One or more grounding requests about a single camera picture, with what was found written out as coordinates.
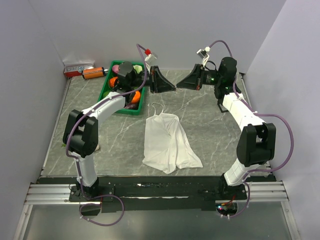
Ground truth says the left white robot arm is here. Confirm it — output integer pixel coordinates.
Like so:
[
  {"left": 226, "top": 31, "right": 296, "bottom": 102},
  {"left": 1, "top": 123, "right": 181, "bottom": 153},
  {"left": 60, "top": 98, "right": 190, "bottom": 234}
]
[{"left": 62, "top": 61, "right": 176, "bottom": 201}]

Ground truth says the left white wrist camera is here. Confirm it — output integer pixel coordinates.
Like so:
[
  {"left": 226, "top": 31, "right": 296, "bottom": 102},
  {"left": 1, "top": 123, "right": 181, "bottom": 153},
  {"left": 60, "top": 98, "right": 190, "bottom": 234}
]
[{"left": 144, "top": 48, "right": 158, "bottom": 65}]

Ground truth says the red white carton box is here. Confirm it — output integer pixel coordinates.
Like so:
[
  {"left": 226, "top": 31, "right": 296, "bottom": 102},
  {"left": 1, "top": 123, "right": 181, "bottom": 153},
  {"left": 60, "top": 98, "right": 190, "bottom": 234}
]
[{"left": 63, "top": 63, "right": 94, "bottom": 78}]

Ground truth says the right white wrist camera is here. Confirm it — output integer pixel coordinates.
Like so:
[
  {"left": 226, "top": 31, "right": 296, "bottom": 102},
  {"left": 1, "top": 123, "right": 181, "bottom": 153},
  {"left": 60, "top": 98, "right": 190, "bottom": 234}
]
[{"left": 196, "top": 46, "right": 211, "bottom": 66}]

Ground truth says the orange fruit toy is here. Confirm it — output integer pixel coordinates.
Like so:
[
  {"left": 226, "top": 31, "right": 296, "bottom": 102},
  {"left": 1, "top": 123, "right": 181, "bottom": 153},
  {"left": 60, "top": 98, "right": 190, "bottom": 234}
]
[{"left": 130, "top": 91, "right": 141, "bottom": 104}]

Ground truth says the purple eggplant toy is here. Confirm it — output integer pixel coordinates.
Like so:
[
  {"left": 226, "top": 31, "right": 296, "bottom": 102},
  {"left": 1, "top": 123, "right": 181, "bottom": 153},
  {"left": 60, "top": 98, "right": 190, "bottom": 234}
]
[{"left": 124, "top": 103, "right": 139, "bottom": 110}]

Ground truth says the green plastic bin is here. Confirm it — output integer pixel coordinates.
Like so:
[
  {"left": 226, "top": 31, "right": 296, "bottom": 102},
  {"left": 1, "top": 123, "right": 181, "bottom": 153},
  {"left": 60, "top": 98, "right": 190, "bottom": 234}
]
[{"left": 96, "top": 60, "right": 146, "bottom": 116}]

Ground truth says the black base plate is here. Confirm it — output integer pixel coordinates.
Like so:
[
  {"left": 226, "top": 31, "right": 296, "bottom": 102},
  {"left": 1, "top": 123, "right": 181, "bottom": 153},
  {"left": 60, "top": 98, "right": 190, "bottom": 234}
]
[{"left": 69, "top": 176, "right": 247, "bottom": 213}]

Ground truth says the green lettuce toy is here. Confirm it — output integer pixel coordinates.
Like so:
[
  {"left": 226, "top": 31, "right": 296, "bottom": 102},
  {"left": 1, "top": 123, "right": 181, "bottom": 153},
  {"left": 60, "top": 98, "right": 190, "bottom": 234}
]
[{"left": 133, "top": 64, "right": 143, "bottom": 74}]

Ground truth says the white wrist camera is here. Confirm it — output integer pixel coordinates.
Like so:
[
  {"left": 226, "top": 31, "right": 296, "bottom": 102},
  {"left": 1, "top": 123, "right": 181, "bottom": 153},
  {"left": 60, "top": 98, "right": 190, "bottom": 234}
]
[
  {"left": 196, "top": 46, "right": 211, "bottom": 66},
  {"left": 144, "top": 48, "right": 158, "bottom": 65}
]

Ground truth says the small orange pumpkin toy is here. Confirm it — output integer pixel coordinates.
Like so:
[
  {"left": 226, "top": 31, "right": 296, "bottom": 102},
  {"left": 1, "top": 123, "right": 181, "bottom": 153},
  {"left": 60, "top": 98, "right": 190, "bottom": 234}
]
[{"left": 108, "top": 76, "right": 118, "bottom": 88}]

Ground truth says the white camisole garment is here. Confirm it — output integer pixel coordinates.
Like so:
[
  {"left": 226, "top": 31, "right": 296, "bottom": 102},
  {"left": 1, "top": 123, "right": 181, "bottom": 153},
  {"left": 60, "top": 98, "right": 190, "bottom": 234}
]
[{"left": 142, "top": 102, "right": 203, "bottom": 174}]

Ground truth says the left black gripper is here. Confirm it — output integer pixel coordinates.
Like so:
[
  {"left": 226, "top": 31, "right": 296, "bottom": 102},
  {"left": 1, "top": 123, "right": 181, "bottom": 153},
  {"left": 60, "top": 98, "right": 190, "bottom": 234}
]
[{"left": 130, "top": 66, "right": 176, "bottom": 95}]

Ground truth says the green bell pepper toy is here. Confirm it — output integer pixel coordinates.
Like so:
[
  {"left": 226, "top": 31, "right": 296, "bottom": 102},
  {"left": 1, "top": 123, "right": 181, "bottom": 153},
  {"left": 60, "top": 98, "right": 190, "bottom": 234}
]
[{"left": 102, "top": 91, "right": 110, "bottom": 99}]

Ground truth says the purple onion toy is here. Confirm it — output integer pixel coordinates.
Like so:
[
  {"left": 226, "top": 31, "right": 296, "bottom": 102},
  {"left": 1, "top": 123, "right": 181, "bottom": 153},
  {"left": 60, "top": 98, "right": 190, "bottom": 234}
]
[{"left": 111, "top": 64, "right": 119, "bottom": 74}]

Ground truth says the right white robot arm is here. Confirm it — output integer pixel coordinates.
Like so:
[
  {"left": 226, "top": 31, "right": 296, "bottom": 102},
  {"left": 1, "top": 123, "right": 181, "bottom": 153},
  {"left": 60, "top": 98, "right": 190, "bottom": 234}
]
[{"left": 176, "top": 57, "right": 276, "bottom": 200}]

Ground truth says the black square frame stand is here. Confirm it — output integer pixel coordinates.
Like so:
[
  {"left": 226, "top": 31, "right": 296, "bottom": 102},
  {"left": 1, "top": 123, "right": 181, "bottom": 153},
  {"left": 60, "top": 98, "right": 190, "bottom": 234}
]
[{"left": 217, "top": 98, "right": 228, "bottom": 113}]

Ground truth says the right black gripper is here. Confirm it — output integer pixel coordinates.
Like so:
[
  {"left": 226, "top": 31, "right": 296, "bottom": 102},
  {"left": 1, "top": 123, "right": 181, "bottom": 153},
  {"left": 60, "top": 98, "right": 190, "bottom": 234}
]
[{"left": 175, "top": 64, "right": 222, "bottom": 91}]

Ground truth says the orange cylinder bottle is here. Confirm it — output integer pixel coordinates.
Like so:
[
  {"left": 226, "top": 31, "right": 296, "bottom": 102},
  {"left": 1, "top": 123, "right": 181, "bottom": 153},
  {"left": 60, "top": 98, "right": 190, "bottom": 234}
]
[{"left": 82, "top": 67, "right": 108, "bottom": 80}]

